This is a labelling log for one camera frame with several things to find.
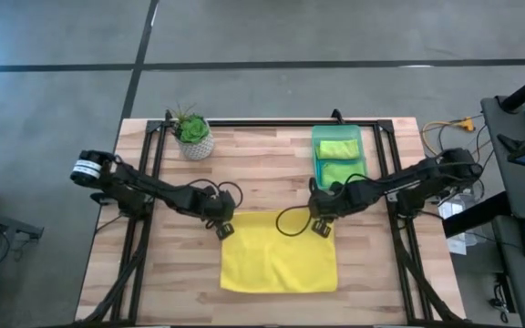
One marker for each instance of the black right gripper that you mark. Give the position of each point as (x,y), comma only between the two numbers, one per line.
(340,200)

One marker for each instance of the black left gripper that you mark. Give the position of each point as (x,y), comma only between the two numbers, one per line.
(217,205)

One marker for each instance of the yellow microfiber towel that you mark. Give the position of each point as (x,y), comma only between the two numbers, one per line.
(281,259)

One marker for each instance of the dark green microfiber towel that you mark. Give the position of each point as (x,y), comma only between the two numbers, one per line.
(342,171)

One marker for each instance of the lime microfiber towel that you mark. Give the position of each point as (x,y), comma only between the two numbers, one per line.
(337,149)

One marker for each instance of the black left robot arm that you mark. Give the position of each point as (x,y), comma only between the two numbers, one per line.
(153,189)

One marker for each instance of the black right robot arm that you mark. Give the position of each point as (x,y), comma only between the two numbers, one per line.
(426,177)

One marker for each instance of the teal translucent plastic bin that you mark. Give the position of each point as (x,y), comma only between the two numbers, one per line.
(335,132)

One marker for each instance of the succulent in white patterned pot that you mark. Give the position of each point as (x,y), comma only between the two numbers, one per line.
(194,132)

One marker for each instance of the white paper box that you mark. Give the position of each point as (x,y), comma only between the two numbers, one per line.
(456,207)

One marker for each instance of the black desk beam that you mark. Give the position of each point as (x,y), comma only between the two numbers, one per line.
(476,214)

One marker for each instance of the orange plug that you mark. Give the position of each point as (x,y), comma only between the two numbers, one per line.
(467,124)

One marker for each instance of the dark grey desk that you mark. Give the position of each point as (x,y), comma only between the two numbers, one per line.
(513,182)

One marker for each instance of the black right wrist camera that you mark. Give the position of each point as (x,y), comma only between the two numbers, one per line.
(312,189)

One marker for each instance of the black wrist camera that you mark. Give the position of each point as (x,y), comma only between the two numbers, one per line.
(211,189)
(312,189)

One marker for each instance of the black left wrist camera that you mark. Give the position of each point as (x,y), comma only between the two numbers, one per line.
(211,189)

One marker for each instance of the black aluminium table frame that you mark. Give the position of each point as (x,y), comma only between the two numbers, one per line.
(244,123)

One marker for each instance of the black clamp bracket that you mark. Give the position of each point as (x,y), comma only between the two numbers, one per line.
(98,198)

